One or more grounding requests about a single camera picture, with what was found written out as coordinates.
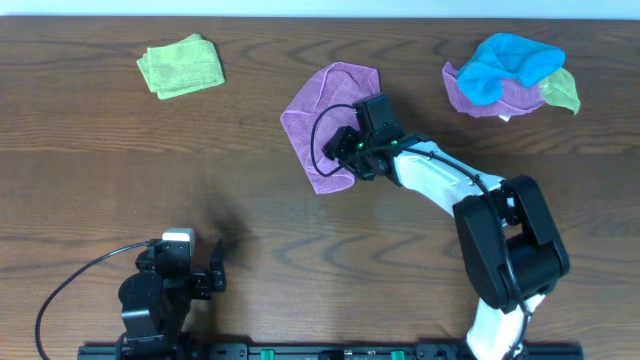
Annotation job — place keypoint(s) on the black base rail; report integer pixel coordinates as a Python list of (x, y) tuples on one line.
[(420, 351)]

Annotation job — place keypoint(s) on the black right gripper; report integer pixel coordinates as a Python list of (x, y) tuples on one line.
[(336, 146)]

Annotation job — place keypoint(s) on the purple cloth in pile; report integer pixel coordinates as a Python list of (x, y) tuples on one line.
[(516, 100)]

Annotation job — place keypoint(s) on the blue microfiber cloth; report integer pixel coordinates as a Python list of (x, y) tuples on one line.
[(506, 56)]

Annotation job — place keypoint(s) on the purple microfiber cloth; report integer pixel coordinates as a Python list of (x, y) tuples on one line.
[(318, 110)]

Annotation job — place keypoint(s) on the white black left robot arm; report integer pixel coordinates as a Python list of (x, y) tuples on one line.
[(156, 300)]

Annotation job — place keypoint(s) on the folded green cloth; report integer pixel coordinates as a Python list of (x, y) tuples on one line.
[(184, 67)]

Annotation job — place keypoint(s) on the crumpled green cloth in pile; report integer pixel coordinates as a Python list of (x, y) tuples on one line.
[(559, 89)]

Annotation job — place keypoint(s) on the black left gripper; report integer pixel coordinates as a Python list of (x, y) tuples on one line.
[(205, 281)]

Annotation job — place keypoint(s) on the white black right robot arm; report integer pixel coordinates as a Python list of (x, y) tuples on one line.
[(512, 251)]

